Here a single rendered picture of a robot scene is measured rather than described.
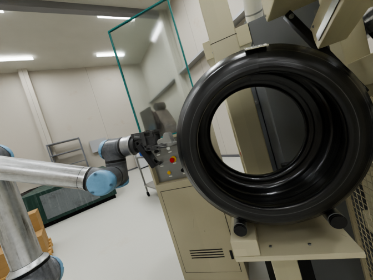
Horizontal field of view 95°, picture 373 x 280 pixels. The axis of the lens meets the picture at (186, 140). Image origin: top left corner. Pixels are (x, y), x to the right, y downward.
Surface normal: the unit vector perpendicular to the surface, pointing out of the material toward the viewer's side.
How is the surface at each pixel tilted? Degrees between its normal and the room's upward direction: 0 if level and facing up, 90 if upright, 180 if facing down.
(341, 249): 0
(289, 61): 81
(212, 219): 90
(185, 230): 90
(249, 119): 90
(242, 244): 90
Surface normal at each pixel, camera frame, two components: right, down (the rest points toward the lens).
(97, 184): 0.14, 0.01
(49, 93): 0.47, -0.08
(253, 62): -0.31, -0.04
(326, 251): -0.29, -0.96
